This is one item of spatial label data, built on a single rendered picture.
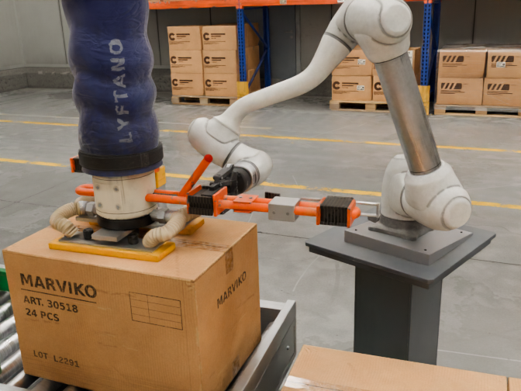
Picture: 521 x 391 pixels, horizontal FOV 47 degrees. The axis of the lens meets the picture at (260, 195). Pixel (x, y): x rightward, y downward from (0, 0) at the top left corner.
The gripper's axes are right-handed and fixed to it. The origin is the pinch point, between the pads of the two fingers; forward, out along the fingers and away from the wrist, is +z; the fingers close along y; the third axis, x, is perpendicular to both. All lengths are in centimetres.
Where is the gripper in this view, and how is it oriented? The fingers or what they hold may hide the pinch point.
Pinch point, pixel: (211, 200)
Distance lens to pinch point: 158.7
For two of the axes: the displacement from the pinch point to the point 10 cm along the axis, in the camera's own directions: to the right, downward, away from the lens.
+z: -3.3, 3.0, -9.0
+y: 0.2, 9.5, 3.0
